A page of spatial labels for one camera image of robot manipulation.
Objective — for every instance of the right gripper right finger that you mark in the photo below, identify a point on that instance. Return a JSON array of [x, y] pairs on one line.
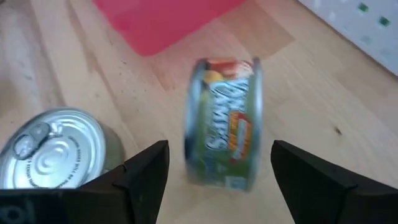
[[335, 196]]

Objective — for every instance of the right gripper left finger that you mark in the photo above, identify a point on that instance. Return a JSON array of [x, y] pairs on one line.
[[93, 202]]

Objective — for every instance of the Van Camp's tuna can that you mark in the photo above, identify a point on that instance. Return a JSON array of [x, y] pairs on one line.
[[224, 124], [56, 149]]

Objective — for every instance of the pink translucent plastic bin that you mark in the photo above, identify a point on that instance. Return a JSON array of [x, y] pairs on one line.
[[161, 21]]

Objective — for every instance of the white perforated bin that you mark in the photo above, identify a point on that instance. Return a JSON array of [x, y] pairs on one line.
[[357, 28]]

